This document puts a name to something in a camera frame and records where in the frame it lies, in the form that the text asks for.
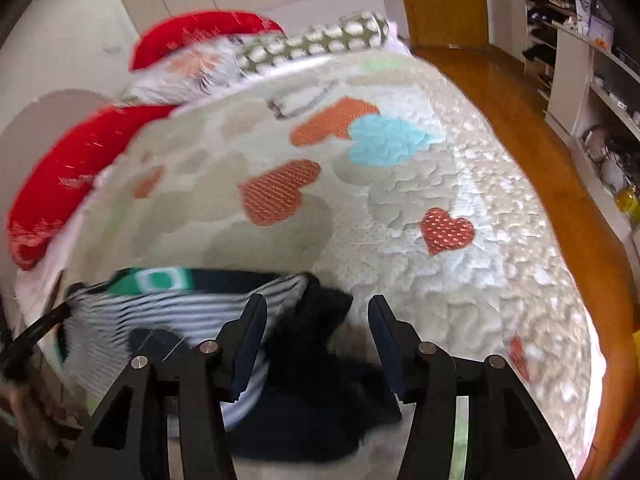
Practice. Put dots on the wooden door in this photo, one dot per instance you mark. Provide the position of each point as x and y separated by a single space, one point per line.
442 0

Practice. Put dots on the heart print quilted blanket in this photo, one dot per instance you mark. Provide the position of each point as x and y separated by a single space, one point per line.
410 180

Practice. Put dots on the black pants with striped lining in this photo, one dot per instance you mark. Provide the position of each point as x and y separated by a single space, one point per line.
310 375

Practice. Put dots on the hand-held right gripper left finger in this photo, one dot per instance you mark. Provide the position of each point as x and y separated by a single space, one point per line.
248 345

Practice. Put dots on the white round pot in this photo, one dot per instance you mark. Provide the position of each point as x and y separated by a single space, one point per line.
612 172

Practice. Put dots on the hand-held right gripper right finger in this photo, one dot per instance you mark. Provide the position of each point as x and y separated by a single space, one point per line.
389 347

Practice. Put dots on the polka dot pillow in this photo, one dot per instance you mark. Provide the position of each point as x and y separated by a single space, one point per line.
320 40

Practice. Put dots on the white shelf unit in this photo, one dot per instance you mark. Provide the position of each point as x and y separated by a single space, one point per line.
575 75

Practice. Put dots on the red pillow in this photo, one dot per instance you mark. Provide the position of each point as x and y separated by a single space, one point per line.
190 32
65 170

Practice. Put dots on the yellow bottle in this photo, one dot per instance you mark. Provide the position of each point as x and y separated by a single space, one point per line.
627 201

